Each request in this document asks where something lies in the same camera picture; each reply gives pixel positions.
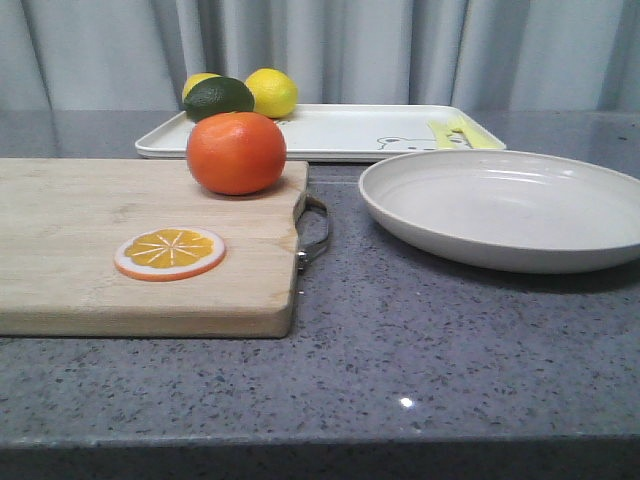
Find orange fruit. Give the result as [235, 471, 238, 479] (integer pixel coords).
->
[186, 112, 287, 195]

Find white round plate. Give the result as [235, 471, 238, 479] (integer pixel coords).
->
[359, 150, 639, 274]

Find white rectangular tray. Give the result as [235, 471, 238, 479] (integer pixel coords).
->
[134, 103, 508, 165]

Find right yellow lemon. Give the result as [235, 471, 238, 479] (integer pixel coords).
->
[245, 68, 298, 119]

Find yellow lemon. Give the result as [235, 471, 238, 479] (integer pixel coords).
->
[182, 73, 222, 104]
[245, 68, 298, 119]

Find plastic orange slice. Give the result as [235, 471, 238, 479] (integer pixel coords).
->
[114, 226, 226, 282]

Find yellow plastic knife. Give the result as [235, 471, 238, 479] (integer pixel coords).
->
[428, 120, 459, 149]

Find yellow plastic fork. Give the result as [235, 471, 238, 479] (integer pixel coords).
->
[447, 116, 505, 149]

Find green lime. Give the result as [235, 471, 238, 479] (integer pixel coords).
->
[183, 76, 255, 122]

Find left yellow lemon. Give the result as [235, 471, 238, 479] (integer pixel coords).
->
[182, 73, 222, 104]

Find grey curtain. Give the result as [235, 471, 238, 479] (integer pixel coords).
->
[1, 1, 639, 111]

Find wooden cutting board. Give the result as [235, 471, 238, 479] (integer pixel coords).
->
[1, 158, 308, 338]

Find metal cutting board handle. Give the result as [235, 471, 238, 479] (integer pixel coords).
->
[295, 195, 332, 272]

